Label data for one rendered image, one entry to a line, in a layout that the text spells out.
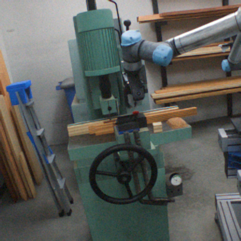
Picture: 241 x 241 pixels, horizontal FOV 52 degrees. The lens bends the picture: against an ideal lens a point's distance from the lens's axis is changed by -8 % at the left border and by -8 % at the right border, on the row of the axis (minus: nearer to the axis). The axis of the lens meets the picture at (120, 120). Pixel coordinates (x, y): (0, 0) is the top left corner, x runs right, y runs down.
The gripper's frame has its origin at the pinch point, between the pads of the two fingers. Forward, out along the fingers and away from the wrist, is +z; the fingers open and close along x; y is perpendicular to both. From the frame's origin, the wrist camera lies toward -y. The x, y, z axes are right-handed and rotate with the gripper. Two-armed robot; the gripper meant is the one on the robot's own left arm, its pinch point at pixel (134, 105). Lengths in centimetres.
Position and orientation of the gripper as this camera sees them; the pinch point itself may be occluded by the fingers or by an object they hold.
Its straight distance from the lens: 118.7
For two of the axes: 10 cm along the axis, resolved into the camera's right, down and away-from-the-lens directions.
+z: 0.6, 6.7, 7.4
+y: -1.9, -7.2, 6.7
